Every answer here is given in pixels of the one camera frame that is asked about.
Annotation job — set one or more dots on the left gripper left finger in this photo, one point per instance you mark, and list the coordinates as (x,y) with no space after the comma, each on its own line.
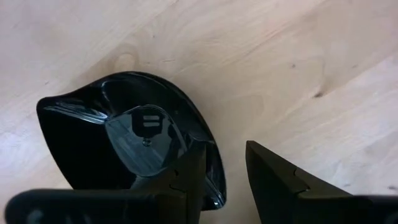
(186,177)

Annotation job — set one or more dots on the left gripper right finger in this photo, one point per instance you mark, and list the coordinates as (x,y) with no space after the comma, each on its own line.
(273,183)

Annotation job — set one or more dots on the glossy black mini plate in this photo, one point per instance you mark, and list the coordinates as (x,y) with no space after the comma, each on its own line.
(93,140)

